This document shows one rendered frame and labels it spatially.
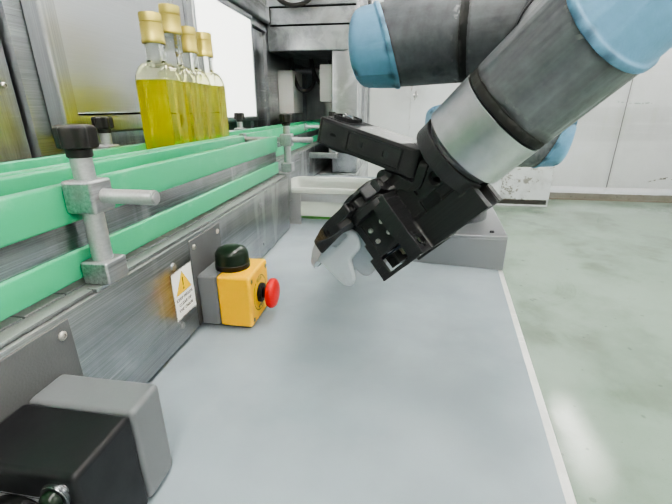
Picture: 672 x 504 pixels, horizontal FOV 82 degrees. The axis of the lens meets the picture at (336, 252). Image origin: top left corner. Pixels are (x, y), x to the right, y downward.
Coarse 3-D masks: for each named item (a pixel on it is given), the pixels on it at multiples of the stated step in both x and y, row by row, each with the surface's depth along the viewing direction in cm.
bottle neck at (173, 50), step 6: (168, 36) 66; (174, 36) 66; (180, 36) 67; (168, 42) 66; (174, 42) 66; (180, 42) 67; (168, 48) 66; (174, 48) 66; (180, 48) 67; (168, 54) 67; (174, 54) 67; (180, 54) 68; (168, 60) 67; (174, 60) 67; (180, 60) 68
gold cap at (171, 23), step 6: (162, 6) 64; (168, 6) 64; (174, 6) 64; (162, 12) 64; (168, 12) 64; (174, 12) 65; (162, 18) 65; (168, 18) 65; (174, 18) 65; (180, 18) 66; (162, 24) 65; (168, 24) 65; (174, 24) 65; (180, 24) 66; (168, 30) 65; (174, 30) 65; (180, 30) 66
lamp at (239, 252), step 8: (224, 248) 50; (232, 248) 50; (240, 248) 50; (216, 256) 49; (224, 256) 49; (232, 256) 49; (240, 256) 49; (248, 256) 51; (216, 264) 50; (224, 264) 49; (232, 264) 49; (240, 264) 50; (248, 264) 51; (224, 272) 49; (232, 272) 49
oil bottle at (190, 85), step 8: (176, 64) 67; (184, 72) 67; (192, 72) 70; (184, 80) 67; (192, 80) 69; (184, 88) 67; (192, 88) 69; (184, 96) 68; (192, 96) 70; (192, 104) 70; (192, 112) 70; (200, 112) 73; (192, 120) 70; (200, 120) 73; (192, 128) 70; (200, 128) 73; (192, 136) 70; (200, 136) 73
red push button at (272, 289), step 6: (270, 282) 51; (276, 282) 52; (264, 288) 51; (270, 288) 50; (276, 288) 51; (264, 294) 51; (270, 294) 50; (276, 294) 51; (270, 300) 50; (276, 300) 51; (270, 306) 51
